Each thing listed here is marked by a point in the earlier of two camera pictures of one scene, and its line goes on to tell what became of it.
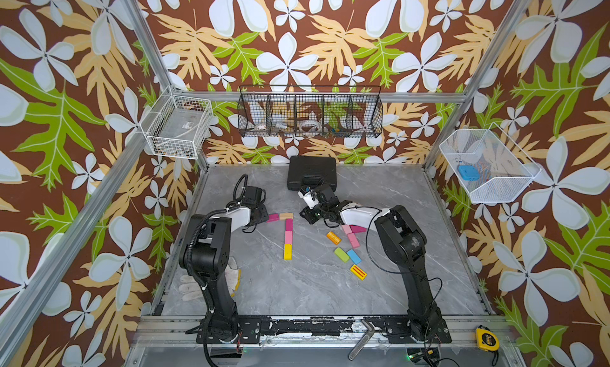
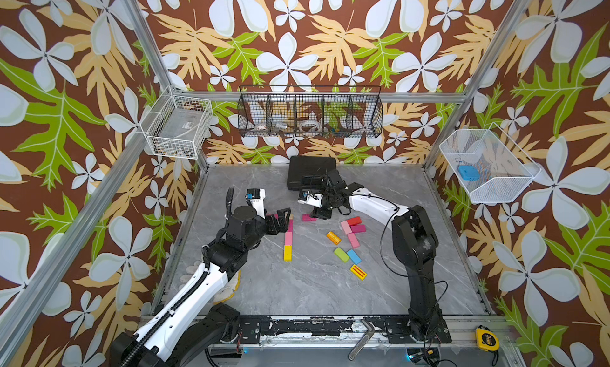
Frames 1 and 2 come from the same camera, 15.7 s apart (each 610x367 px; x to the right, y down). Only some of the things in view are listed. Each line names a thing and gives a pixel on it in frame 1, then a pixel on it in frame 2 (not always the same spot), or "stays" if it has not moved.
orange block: x=333 y=237 stays
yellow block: x=287 y=252 stays
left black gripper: x=263 y=208 → x=282 y=225
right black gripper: x=307 y=217 → x=320 y=214
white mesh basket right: x=491 y=166 stays
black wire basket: x=310 y=111 stays
